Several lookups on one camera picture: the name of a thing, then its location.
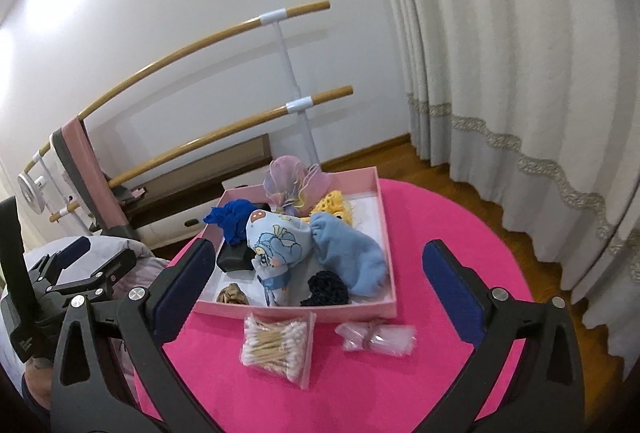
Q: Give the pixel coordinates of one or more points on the yellow knitted toy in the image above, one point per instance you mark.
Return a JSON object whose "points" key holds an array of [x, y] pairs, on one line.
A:
{"points": [[334, 206]]}

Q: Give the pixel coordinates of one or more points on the person's left hand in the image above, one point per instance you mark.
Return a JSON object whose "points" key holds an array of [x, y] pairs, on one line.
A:
{"points": [[37, 367]]}

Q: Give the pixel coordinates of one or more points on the brown satin scrunchie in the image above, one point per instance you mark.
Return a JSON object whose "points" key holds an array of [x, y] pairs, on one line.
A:
{"points": [[232, 296]]}

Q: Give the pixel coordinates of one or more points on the white barre post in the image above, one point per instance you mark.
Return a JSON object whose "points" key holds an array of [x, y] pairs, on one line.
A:
{"points": [[300, 104], [45, 170]]}

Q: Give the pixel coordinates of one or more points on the bag of cotton swabs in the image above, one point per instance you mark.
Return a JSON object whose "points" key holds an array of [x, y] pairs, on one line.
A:
{"points": [[276, 344]]}

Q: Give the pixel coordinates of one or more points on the short wooden barre rail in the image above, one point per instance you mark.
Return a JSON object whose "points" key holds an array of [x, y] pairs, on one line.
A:
{"points": [[225, 133]]}

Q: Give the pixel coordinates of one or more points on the low cabinet brown top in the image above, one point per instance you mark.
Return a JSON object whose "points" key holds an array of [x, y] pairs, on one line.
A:
{"points": [[210, 179]]}

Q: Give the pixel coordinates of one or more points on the pink grey chair back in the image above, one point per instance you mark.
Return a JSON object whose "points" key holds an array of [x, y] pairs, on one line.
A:
{"points": [[80, 169]]}

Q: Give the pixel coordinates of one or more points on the grey pillow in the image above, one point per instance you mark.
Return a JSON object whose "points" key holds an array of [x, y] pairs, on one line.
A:
{"points": [[146, 254]]}

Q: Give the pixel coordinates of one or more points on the pink round tablecloth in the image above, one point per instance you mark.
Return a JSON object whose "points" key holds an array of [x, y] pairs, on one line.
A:
{"points": [[350, 388]]}

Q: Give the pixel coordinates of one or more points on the small white fan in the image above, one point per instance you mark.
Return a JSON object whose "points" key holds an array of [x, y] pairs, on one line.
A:
{"points": [[28, 189]]}

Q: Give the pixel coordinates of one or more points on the pink cardboard box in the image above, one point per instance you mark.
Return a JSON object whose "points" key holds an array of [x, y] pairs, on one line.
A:
{"points": [[300, 311]]}

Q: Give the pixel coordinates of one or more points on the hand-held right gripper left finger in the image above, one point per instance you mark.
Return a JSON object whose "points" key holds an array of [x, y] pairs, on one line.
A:
{"points": [[184, 294]]}

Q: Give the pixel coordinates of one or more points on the light blue fleece hat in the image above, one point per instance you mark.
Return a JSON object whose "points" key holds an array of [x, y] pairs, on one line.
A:
{"points": [[350, 259]]}

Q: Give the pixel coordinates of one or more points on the light blue printed hat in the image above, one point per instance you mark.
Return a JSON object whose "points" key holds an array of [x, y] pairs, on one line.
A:
{"points": [[277, 244]]}

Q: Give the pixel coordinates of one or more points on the clear plastic bag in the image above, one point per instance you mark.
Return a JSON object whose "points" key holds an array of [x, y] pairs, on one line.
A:
{"points": [[376, 338]]}

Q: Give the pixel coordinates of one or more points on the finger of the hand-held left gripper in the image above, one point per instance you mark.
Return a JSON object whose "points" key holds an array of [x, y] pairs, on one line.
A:
{"points": [[116, 263], [75, 249]]}

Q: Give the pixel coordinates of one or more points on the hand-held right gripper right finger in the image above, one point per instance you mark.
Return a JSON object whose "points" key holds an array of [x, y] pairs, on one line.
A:
{"points": [[450, 284]]}

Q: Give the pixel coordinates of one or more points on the purple organza scrunchie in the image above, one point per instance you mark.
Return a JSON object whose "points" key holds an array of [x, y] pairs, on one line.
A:
{"points": [[282, 178]]}

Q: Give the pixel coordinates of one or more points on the royal blue scrunchie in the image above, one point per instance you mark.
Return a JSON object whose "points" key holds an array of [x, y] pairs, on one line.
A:
{"points": [[232, 219]]}

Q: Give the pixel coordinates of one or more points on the long wooden barre rail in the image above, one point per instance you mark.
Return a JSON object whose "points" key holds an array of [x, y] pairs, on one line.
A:
{"points": [[190, 50]]}

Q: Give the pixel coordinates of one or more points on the cream curtain with trim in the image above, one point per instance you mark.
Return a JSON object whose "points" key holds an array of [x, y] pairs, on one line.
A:
{"points": [[500, 38]]}

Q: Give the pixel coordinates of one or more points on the navy scrunchie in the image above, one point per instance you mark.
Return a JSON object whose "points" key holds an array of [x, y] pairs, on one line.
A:
{"points": [[323, 291]]}

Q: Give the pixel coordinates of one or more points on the black zip case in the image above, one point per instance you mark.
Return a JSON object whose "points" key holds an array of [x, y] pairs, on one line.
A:
{"points": [[232, 259]]}

